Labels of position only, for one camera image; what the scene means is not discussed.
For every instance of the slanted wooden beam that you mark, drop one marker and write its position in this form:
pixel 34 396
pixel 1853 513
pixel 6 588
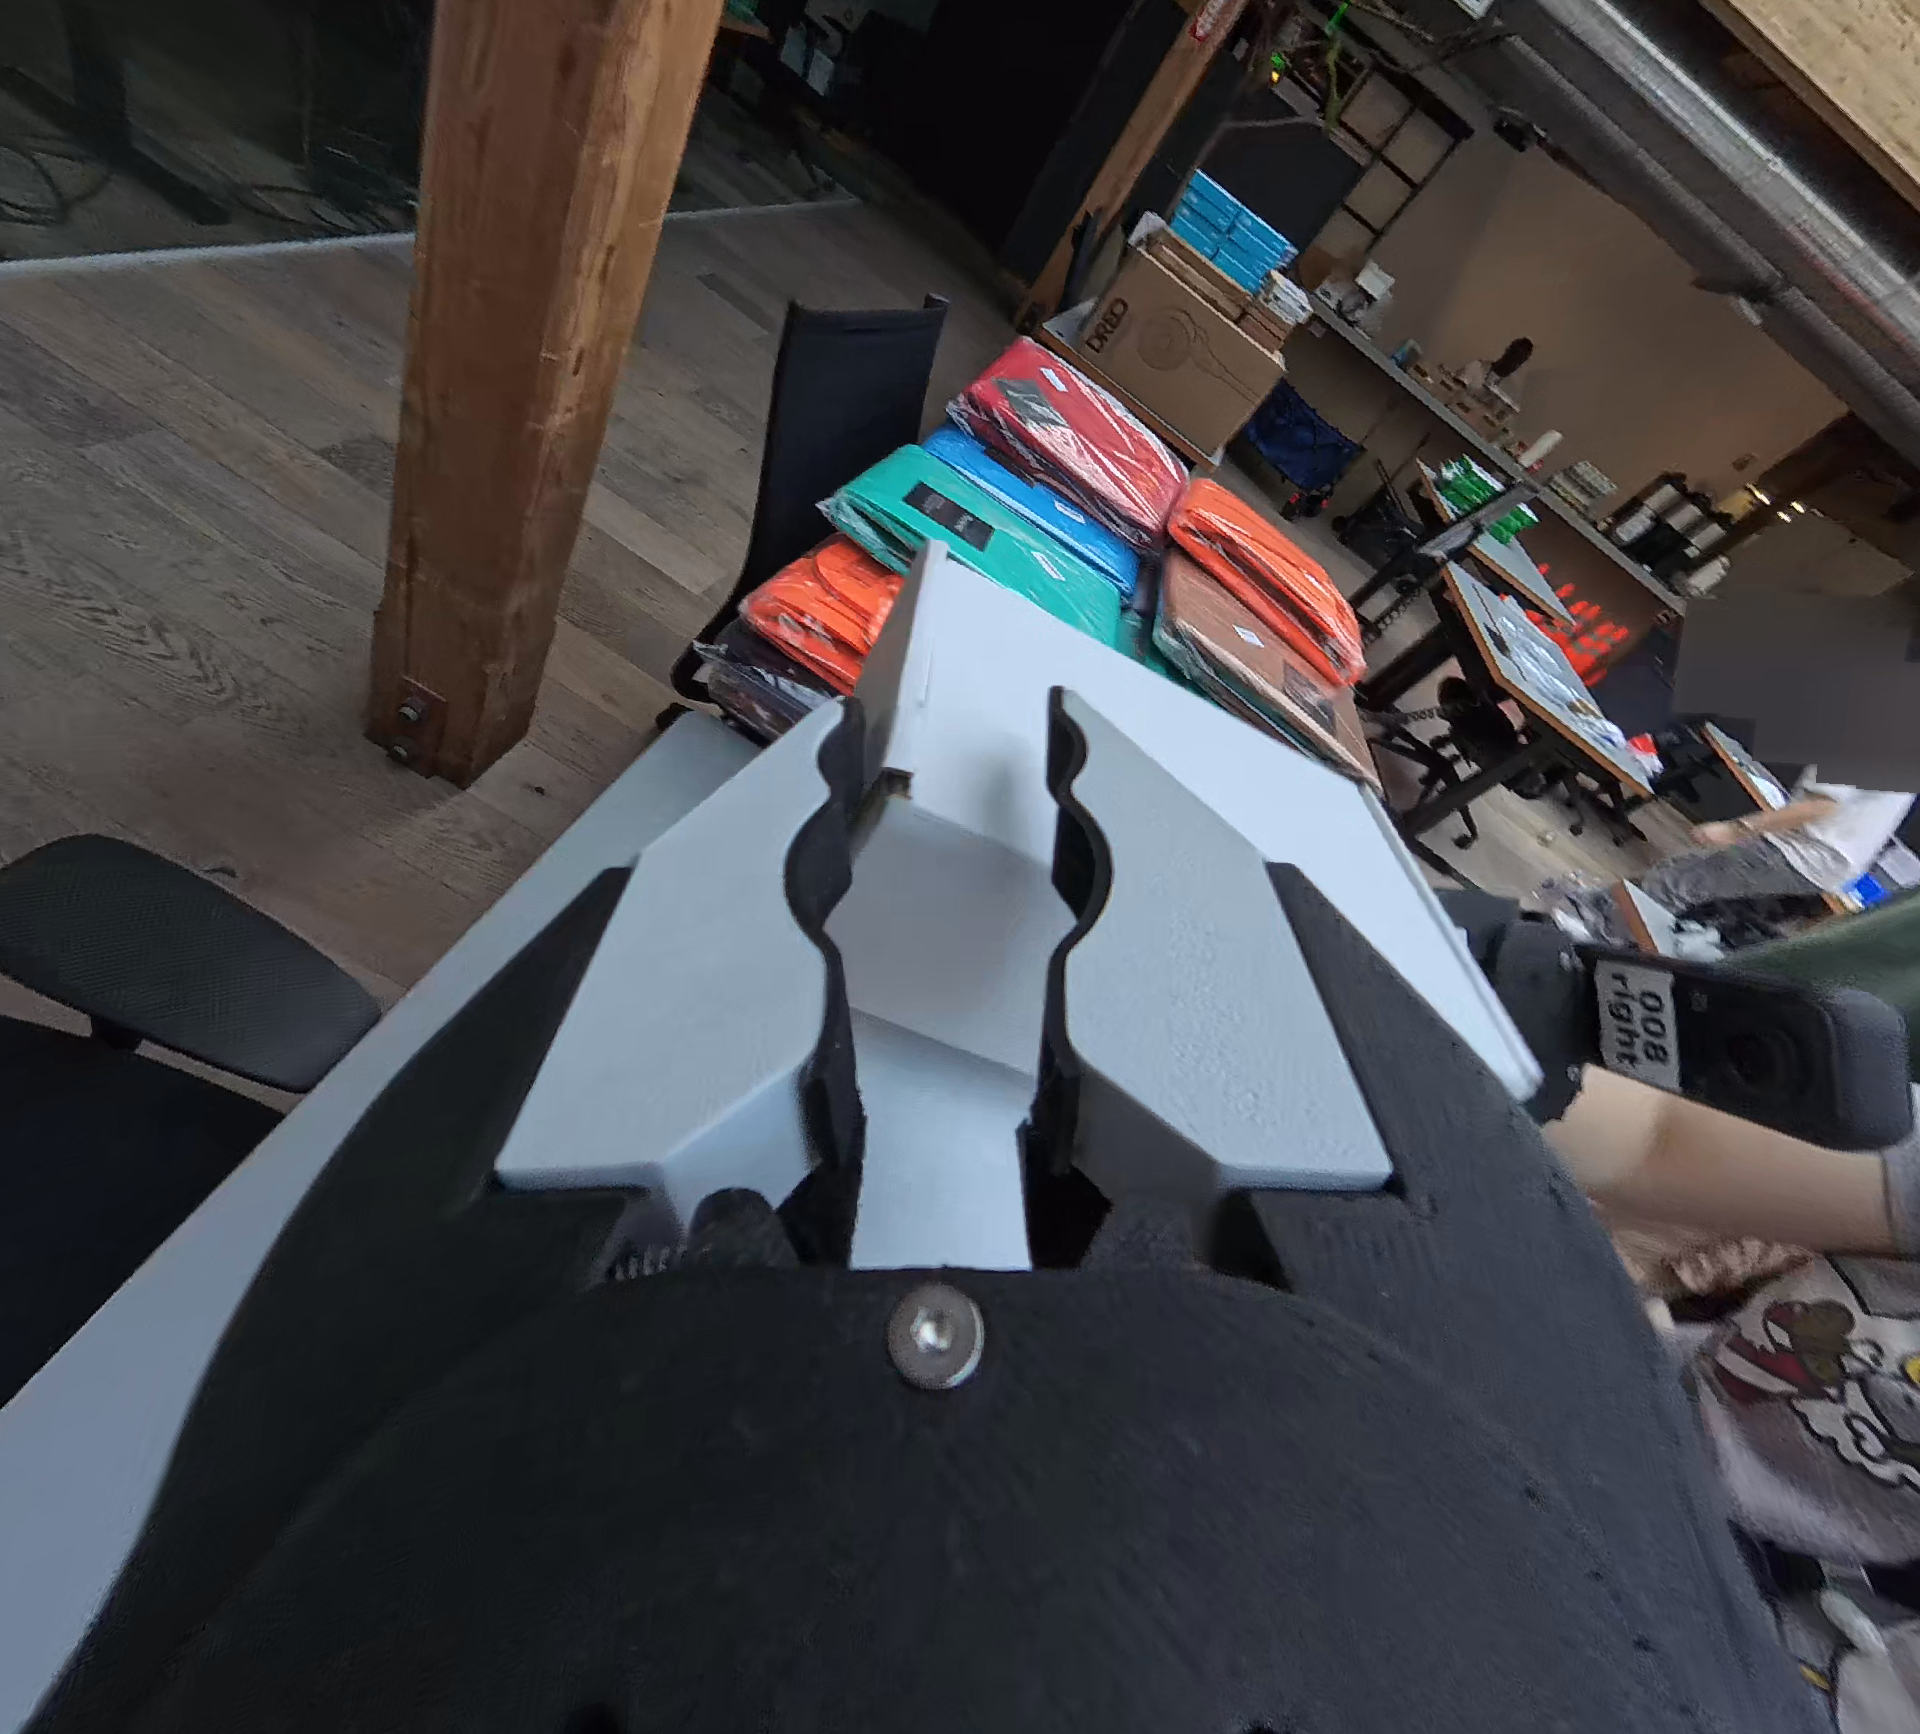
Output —
pixel 1201 68

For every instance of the black office chair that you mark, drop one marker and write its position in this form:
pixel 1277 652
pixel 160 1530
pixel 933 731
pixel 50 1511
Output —
pixel 151 924

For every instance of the wooden-edged work table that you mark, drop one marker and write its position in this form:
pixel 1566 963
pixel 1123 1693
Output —
pixel 1531 669

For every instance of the person's right forearm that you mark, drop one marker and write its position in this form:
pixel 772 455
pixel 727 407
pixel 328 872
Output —
pixel 1725 1165

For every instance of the dark plastic-wrapped package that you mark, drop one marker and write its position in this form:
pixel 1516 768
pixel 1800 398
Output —
pixel 764 684

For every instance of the long grey counter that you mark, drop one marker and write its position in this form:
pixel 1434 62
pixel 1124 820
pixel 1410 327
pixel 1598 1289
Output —
pixel 1441 398

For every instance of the brown plastic-wrapped package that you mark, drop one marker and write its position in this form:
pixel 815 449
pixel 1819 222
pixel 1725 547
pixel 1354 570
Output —
pixel 1245 669

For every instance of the printed brown carton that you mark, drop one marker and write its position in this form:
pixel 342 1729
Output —
pixel 1184 368

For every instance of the grey pipe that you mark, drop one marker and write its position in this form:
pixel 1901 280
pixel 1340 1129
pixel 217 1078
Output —
pixel 1725 159

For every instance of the person's grey shirt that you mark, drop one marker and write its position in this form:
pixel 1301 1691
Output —
pixel 1800 1464

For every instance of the blue plastic-wrapped package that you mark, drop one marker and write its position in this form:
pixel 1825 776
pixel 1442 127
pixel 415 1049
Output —
pixel 1050 518

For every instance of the teal plastic-wrapped package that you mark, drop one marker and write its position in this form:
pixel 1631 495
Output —
pixel 1035 594

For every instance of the blue fabric cart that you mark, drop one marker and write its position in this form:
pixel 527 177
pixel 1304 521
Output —
pixel 1304 444

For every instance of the white cardboard box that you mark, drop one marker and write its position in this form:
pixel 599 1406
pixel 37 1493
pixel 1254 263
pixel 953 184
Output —
pixel 960 894

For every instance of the stack of blue boxes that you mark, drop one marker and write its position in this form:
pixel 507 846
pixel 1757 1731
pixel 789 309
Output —
pixel 1230 226

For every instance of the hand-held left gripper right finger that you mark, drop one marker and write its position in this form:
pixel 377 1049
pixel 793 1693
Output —
pixel 1214 1029

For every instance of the wooden post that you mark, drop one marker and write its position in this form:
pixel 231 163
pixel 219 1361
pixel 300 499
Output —
pixel 554 265

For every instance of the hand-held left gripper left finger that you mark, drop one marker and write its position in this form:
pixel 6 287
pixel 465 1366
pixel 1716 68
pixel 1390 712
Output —
pixel 675 1029

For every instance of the red plastic-wrapped package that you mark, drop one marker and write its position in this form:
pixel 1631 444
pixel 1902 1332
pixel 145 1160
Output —
pixel 1080 428

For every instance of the black mesh chair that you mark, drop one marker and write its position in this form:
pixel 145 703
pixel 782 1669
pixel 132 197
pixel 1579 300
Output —
pixel 841 414

